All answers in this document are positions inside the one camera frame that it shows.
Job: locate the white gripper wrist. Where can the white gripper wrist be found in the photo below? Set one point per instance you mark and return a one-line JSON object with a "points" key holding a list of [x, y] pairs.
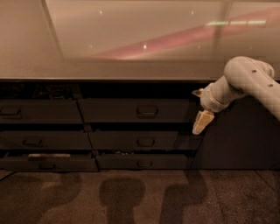
{"points": [[207, 101]]}

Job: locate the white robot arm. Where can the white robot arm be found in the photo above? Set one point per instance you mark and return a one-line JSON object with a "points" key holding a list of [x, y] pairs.
{"points": [[242, 76]]}

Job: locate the dark drawer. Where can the dark drawer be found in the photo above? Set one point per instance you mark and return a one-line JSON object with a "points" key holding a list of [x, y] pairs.
{"points": [[44, 140], [144, 162], [118, 110], [144, 140], [23, 163], [39, 112]]}

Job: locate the pale flat item in drawer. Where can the pale flat item in drawer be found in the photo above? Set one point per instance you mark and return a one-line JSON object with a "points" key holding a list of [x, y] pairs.
{"points": [[49, 155]]}

